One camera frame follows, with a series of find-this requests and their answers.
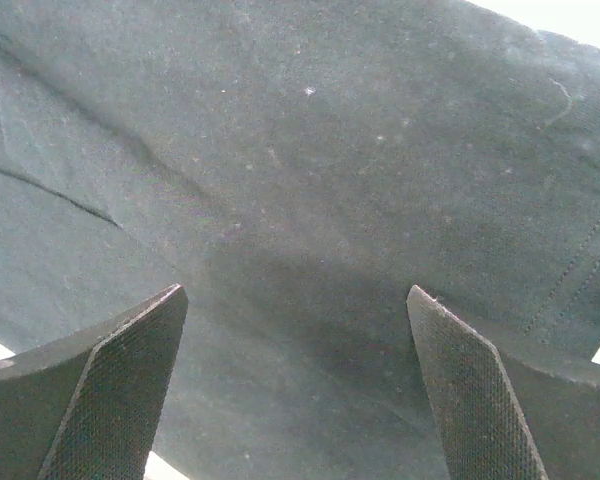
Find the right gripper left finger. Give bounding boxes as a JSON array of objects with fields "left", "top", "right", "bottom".
[{"left": 0, "top": 284, "right": 188, "bottom": 479}]

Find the black t shirt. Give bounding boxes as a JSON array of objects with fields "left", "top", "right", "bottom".
[{"left": 0, "top": 0, "right": 600, "bottom": 480}]

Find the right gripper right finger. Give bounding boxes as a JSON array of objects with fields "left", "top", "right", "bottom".
[{"left": 406, "top": 285, "right": 600, "bottom": 479}]

